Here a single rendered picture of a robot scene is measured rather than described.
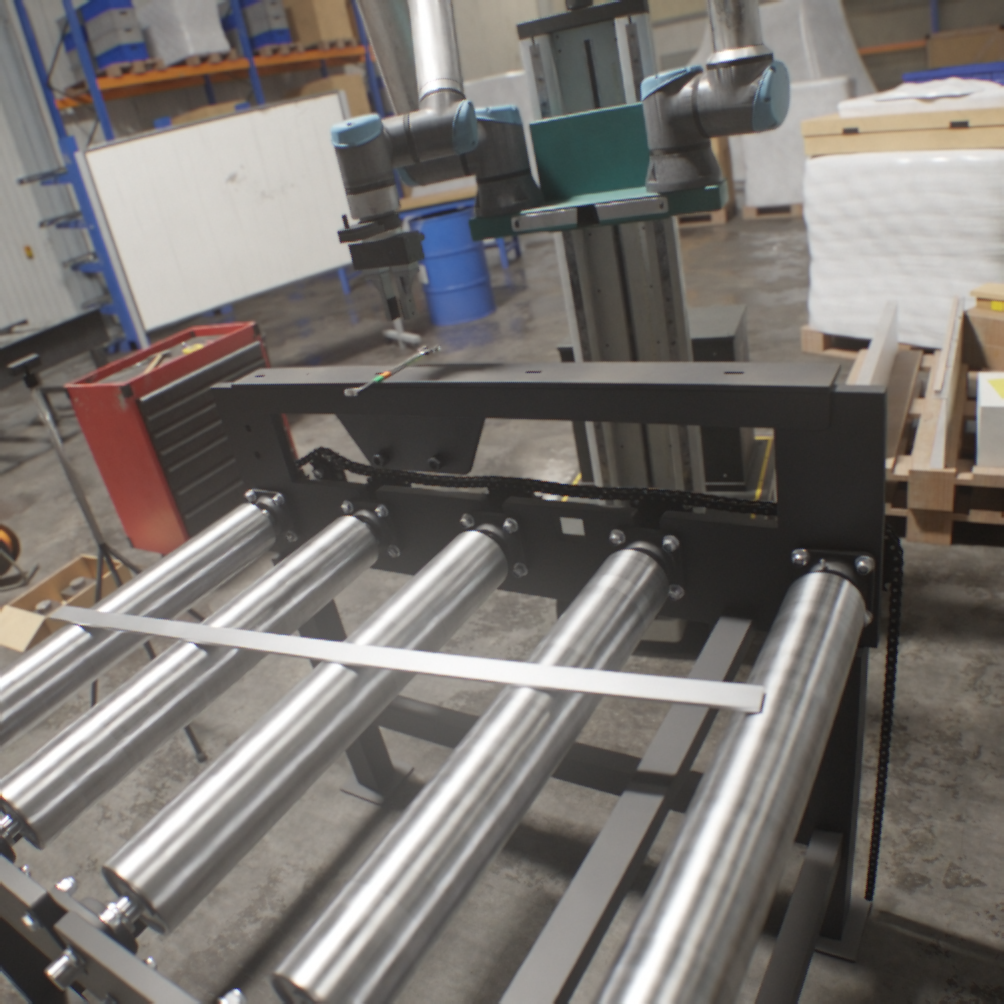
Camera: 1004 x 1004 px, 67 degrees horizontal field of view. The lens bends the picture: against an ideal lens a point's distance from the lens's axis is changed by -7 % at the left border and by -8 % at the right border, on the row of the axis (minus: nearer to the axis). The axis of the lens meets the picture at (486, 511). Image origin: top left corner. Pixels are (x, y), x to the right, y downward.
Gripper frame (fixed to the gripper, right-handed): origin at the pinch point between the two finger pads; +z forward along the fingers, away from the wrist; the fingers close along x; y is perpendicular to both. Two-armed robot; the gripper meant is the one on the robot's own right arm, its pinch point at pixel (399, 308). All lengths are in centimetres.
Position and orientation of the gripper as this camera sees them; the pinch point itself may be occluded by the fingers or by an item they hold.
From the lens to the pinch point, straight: 153.2
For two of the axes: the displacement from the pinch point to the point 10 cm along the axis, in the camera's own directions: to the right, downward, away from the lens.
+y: 5.1, -4.8, 7.1
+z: 2.0, 8.7, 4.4
